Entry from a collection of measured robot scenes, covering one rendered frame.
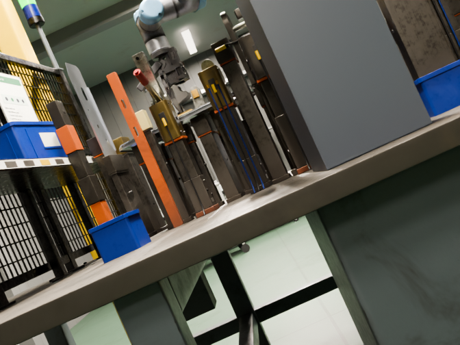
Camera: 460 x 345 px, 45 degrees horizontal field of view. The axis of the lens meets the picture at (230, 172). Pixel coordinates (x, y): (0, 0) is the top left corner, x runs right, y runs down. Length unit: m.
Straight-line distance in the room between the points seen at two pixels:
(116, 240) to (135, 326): 0.48
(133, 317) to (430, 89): 0.79
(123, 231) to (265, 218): 0.59
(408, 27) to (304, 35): 0.47
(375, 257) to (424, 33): 0.65
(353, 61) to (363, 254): 0.33
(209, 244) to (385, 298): 0.31
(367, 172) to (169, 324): 0.39
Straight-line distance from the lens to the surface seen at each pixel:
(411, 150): 0.86
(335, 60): 1.00
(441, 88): 1.29
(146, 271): 0.85
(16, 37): 2.56
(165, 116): 1.61
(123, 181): 1.84
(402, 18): 1.42
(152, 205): 1.96
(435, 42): 1.42
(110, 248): 1.37
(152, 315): 0.90
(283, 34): 1.00
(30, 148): 1.66
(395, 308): 0.97
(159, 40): 1.87
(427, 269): 0.97
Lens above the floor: 0.75
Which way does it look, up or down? 1 degrees up
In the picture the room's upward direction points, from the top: 24 degrees counter-clockwise
